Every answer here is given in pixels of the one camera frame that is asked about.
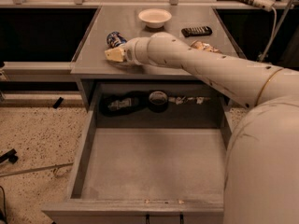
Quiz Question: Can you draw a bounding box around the small black block on floor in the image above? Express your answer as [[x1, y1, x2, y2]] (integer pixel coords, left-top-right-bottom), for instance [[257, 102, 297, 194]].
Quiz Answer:
[[53, 97, 64, 109]]

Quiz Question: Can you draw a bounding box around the blue pepsi can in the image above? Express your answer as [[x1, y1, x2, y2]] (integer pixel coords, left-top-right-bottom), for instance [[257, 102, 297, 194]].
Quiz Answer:
[[107, 31, 127, 49]]

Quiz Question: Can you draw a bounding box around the white bowl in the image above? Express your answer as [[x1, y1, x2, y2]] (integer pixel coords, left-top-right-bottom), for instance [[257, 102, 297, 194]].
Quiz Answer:
[[138, 8, 172, 29]]

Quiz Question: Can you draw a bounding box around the thin metal rod on floor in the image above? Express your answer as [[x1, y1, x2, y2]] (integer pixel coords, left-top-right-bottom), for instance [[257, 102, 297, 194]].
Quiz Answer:
[[0, 163, 73, 177]]

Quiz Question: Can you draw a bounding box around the gold crushed soda can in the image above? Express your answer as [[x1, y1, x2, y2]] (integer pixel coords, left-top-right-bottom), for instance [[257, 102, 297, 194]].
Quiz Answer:
[[191, 40, 221, 53]]

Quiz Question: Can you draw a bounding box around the white power cable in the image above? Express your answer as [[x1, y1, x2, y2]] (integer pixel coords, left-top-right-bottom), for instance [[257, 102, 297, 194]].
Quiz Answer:
[[258, 7, 278, 63]]

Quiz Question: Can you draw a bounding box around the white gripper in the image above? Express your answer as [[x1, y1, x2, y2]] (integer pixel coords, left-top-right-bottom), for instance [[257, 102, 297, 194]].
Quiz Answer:
[[105, 37, 150, 65]]

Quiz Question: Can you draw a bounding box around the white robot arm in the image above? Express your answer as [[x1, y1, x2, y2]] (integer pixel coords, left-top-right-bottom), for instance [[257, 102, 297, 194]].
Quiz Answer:
[[105, 32, 299, 224]]

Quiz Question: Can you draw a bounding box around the black tape roll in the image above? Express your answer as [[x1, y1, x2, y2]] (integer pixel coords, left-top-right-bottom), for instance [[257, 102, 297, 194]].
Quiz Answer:
[[148, 91, 168, 113]]

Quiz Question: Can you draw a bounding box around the black cable bundle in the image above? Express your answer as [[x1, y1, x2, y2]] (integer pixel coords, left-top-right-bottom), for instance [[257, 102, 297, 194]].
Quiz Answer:
[[98, 91, 150, 118]]

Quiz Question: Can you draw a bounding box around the grey cabinet with counter top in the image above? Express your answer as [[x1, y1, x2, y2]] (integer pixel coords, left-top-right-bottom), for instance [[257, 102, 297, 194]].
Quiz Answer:
[[72, 5, 254, 108]]

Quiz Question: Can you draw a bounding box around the black bracket on floor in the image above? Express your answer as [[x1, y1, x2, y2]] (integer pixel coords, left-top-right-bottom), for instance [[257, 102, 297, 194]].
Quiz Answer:
[[0, 148, 18, 163]]

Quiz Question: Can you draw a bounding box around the open grey top drawer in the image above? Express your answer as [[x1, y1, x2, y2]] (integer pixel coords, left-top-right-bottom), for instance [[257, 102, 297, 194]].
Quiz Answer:
[[42, 82, 231, 224]]

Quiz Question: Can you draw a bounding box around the black remote control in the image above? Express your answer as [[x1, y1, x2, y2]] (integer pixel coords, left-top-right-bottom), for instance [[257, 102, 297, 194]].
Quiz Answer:
[[181, 26, 212, 37]]

